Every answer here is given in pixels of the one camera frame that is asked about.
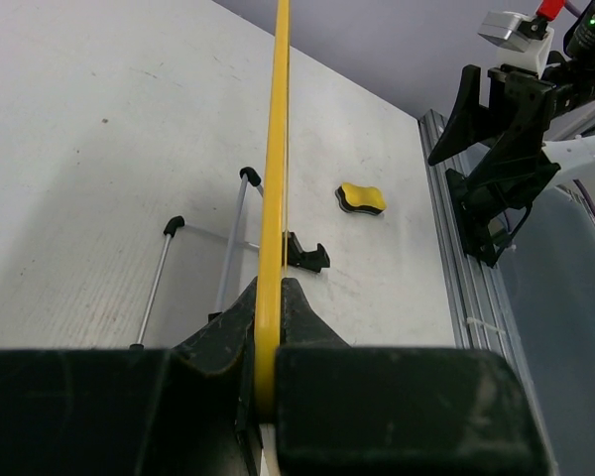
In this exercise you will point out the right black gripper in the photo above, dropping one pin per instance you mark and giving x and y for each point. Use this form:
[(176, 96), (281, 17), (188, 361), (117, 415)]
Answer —
[(515, 170)]

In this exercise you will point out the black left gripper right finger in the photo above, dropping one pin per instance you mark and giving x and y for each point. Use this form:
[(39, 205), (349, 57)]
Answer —
[(349, 410)]

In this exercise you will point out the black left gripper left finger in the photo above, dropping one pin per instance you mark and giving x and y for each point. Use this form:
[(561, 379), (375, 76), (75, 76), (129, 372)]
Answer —
[(185, 410)]

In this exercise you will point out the yellow framed whiteboard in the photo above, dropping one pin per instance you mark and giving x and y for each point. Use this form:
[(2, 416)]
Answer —
[(271, 268)]

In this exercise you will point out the yellow black whiteboard eraser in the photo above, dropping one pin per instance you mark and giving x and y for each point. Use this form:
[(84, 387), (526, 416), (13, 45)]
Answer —
[(354, 198)]

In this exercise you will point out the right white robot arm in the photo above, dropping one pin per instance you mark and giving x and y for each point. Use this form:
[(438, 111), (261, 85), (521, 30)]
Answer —
[(454, 410)]

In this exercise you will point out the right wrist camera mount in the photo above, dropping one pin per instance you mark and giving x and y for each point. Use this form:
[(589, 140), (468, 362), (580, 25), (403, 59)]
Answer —
[(523, 42)]

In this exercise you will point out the aluminium frame rails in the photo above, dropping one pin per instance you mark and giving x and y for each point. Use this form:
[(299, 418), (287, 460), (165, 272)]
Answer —
[(535, 307)]

